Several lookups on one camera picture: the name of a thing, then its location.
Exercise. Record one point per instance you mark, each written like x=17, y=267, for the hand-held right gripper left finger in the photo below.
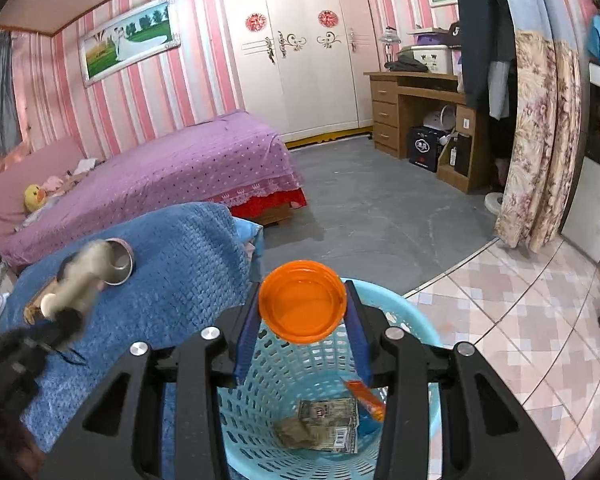
x=245, y=340

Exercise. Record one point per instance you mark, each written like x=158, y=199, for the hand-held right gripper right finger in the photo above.
x=361, y=345

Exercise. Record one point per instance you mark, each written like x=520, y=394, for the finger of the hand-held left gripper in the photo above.
x=65, y=327

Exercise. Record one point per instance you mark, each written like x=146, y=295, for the white round container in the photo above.
x=82, y=282

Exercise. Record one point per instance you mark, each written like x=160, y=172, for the small orange wrapper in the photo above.
x=366, y=400

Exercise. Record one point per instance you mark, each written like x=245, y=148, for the orange plastic lid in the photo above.
x=302, y=302

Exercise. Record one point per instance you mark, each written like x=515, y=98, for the light blue plastic basket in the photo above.
x=280, y=410

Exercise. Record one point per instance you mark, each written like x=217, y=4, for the silver green snack wrapper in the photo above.
x=330, y=425

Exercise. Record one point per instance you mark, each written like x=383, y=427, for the brown paper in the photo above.
x=294, y=432

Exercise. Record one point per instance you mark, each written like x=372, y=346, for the tan phone case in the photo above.
x=32, y=314

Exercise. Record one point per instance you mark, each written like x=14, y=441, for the pink cup with steel inside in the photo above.
x=120, y=265

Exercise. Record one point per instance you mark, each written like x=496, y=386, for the yellow duck plush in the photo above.
x=35, y=197

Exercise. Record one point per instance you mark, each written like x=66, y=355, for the pink cloth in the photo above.
x=55, y=185

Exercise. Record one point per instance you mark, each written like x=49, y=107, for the pink covered headboard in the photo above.
x=15, y=185

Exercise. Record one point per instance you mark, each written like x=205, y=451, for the white cloth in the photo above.
x=85, y=165

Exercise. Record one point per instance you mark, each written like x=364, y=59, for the bed with purple cover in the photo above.
x=170, y=180

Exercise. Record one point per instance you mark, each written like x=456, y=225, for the white fan base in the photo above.
x=492, y=205

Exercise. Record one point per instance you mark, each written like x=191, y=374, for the black printed box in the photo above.
x=425, y=149

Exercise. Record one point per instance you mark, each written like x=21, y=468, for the wooden desk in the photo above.
x=385, y=110

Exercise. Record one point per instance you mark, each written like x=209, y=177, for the white round appliance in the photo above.
x=439, y=119

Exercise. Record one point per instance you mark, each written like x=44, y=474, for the floral curtain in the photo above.
x=540, y=150

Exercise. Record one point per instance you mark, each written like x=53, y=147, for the white refrigerator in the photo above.
x=592, y=200

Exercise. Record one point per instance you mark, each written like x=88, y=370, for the dark folded clothes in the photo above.
x=405, y=64

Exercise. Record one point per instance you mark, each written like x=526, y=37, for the white wardrobe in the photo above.
x=300, y=60

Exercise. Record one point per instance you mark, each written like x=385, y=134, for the framed wedding picture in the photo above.
x=130, y=42

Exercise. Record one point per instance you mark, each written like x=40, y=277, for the white storage box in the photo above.
x=432, y=60

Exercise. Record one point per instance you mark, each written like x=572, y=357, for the table lamp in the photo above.
x=389, y=45

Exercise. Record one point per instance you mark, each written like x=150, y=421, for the purple box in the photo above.
x=432, y=38

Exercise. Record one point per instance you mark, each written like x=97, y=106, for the dark hanging jacket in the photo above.
x=482, y=35

